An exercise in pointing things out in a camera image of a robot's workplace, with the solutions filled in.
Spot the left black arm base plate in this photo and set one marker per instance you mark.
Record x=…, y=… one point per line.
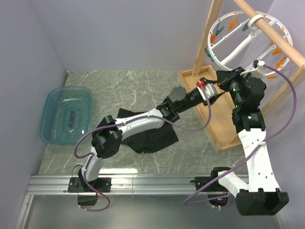
x=77, y=185

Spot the aluminium mounting rail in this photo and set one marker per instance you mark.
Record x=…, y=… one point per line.
x=121, y=184

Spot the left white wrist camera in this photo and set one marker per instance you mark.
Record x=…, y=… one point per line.
x=206, y=90

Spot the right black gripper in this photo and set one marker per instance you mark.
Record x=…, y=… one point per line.
x=224, y=78

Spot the white round clip hanger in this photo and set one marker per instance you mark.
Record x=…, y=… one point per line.
x=252, y=34

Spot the orange clothes peg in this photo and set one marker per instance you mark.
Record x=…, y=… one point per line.
x=281, y=62
x=232, y=23
x=276, y=51

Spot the teal transparent plastic bin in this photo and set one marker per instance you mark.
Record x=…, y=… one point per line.
x=67, y=115

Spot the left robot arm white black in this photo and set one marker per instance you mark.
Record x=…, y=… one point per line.
x=107, y=137

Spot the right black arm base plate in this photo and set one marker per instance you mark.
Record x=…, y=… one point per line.
x=201, y=181

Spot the black striped underwear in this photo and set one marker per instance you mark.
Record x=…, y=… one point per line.
x=147, y=135

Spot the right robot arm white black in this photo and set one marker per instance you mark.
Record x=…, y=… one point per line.
x=261, y=195

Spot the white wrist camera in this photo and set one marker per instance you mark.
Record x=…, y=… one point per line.
x=206, y=90
x=257, y=69

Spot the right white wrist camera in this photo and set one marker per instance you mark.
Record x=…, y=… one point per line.
x=257, y=69

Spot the wooden hanger rack frame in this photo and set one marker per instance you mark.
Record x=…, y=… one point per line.
x=220, y=129

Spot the teal clothes peg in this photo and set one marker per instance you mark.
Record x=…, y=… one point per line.
x=208, y=54
x=217, y=30

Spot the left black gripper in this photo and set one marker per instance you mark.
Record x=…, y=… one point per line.
x=212, y=99

